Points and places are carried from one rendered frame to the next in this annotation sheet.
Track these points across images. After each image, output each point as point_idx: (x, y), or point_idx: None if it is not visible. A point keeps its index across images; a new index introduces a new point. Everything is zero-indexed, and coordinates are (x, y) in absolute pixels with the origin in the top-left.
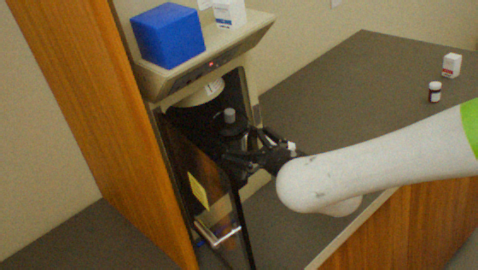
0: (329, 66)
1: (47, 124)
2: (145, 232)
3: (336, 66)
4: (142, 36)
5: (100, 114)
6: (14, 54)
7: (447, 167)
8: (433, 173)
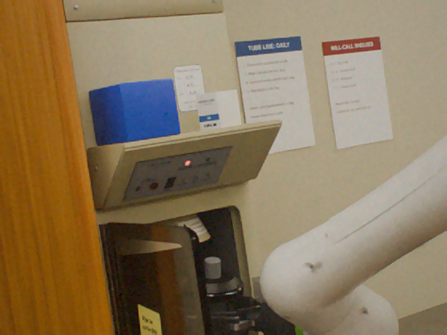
0: (410, 328)
1: None
2: None
3: (422, 327)
4: (101, 106)
5: (26, 232)
6: None
7: None
8: (445, 195)
